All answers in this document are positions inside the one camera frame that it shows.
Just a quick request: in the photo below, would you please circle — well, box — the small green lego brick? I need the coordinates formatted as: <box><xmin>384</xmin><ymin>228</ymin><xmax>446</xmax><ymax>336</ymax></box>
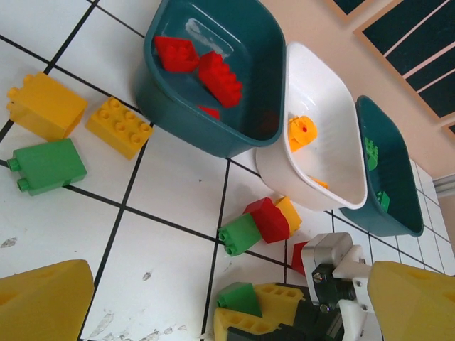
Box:
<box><xmin>375</xmin><ymin>190</ymin><xmax>391</xmax><ymax>214</ymax></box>

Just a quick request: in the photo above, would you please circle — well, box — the long green lego brick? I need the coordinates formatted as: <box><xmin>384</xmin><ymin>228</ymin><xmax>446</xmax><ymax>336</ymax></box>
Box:
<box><xmin>364</xmin><ymin>136</ymin><xmax>380</xmax><ymax>172</ymax></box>

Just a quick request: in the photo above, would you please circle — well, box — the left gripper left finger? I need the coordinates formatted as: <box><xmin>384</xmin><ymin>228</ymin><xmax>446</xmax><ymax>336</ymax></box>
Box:
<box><xmin>0</xmin><ymin>259</ymin><xmax>95</xmax><ymax>341</ymax></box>

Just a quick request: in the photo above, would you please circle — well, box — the sloped green lego brick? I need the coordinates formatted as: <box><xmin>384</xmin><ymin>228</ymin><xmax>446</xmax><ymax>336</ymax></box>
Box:
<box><xmin>215</xmin><ymin>282</ymin><xmax>264</xmax><ymax>319</ymax></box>

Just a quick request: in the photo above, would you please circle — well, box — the long red lego brick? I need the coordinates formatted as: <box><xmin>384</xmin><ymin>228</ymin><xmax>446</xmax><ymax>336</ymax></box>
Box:
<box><xmin>197</xmin><ymin>50</ymin><xmax>245</xmax><ymax>109</ymax></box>

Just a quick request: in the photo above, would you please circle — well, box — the teal plastic container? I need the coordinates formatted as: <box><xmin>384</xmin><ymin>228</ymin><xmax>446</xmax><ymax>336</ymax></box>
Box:
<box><xmin>339</xmin><ymin>94</ymin><xmax>426</xmax><ymax>238</ymax></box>
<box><xmin>134</xmin><ymin>0</ymin><xmax>287</xmax><ymax>159</ymax></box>

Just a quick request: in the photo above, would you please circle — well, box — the aluminium frame post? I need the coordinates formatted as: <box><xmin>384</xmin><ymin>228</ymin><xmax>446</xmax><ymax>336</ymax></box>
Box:
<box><xmin>432</xmin><ymin>175</ymin><xmax>455</xmax><ymax>200</ymax></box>

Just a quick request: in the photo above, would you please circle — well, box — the white plastic container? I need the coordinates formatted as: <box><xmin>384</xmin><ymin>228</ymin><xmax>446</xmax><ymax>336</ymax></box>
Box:
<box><xmin>255</xmin><ymin>41</ymin><xmax>369</xmax><ymax>212</ymax></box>

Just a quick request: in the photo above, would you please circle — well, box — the tall yellow lego brick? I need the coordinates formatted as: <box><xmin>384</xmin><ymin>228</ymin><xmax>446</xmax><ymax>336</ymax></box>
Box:
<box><xmin>6</xmin><ymin>72</ymin><xmax>89</xmax><ymax>142</ymax></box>

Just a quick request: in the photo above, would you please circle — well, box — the small yellow lego brick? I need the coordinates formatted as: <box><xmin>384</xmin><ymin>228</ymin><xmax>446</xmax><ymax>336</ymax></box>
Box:
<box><xmin>274</xmin><ymin>196</ymin><xmax>303</xmax><ymax>237</ymax></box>

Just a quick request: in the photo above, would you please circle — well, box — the studded yellow lego brick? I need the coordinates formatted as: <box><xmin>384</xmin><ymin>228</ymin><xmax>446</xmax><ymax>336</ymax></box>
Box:
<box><xmin>85</xmin><ymin>96</ymin><xmax>154</xmax><ymax>161</ymax></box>

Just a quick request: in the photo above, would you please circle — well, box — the round yellow lego piece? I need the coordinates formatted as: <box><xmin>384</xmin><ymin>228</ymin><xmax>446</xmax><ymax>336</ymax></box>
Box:
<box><xmin>287</xmin><ymin>115</ymin><xmax>318</xmax><ymax>153</ymax></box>

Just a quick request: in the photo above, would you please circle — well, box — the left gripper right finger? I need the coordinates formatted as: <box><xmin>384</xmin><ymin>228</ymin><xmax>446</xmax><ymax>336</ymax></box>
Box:
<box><xmin>367</xmin><ymin>261</ymin><xmax>455</xmax><ymax>341</ymax></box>

